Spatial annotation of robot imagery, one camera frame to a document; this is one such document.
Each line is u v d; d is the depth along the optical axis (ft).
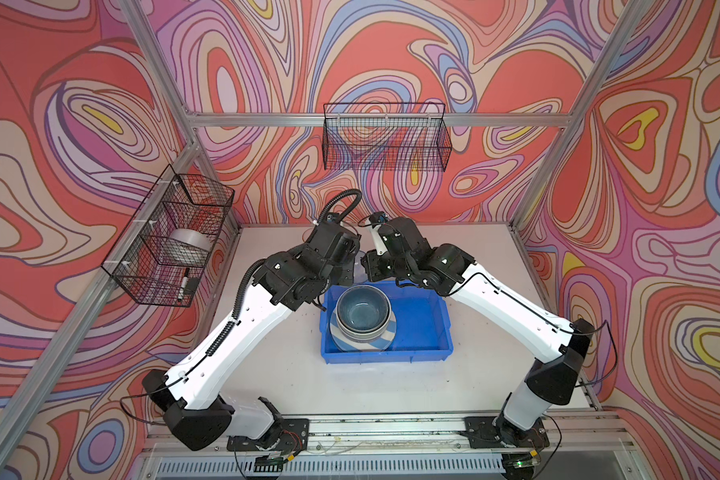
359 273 1.95
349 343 2.72
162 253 2.41
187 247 2.33
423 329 2.98
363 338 2.58
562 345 1.38
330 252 1.51
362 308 2.82
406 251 1.70
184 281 2.40
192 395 1.23
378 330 2.51
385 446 2.38
